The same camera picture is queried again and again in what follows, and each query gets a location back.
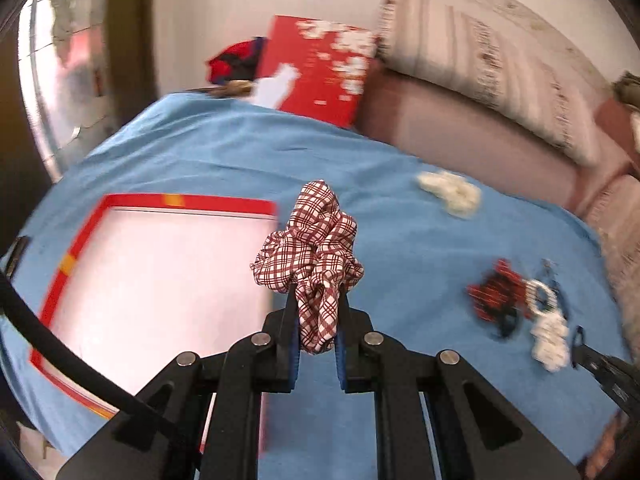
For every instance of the glass door window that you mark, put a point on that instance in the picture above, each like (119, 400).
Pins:
(63, 76)

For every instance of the red white-dotted scrunchie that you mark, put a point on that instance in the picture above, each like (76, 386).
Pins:
(501, 295)

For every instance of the mauve sofa cushion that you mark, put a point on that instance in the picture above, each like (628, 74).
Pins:
(452, 132)

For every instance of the cream dotted scrunchie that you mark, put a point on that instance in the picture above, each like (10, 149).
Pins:
(460, 197)

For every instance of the blue cloth bedspread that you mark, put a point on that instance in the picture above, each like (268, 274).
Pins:
(418, 261)

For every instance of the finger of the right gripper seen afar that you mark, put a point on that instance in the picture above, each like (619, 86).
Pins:
(617, 378)

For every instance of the striped beige pillow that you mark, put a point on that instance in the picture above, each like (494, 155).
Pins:
(434, 42)

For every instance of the red rimmed white tray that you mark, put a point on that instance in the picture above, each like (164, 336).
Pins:
(149, 276)

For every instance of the red white plaid scrunchie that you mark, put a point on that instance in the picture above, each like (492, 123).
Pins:
(313, 256)

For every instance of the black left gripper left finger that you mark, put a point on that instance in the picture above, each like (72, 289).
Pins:
(279, 364)

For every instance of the red floral gift box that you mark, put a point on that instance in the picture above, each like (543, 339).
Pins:
(314, 68)

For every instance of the red blue cloth bundle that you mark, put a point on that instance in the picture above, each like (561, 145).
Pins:
(237, 62)

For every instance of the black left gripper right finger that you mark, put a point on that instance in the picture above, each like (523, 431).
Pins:
(358, 369)

